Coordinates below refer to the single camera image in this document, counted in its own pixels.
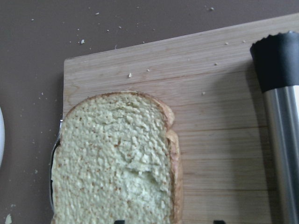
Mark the bread slice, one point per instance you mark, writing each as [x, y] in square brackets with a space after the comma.
[118, 158]

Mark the wooden cutting board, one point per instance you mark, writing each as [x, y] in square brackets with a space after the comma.
[209, 82]

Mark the steel tongs black tip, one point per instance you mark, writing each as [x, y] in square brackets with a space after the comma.
[276, 62]

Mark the white plate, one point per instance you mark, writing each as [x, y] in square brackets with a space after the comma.
[2, 136]

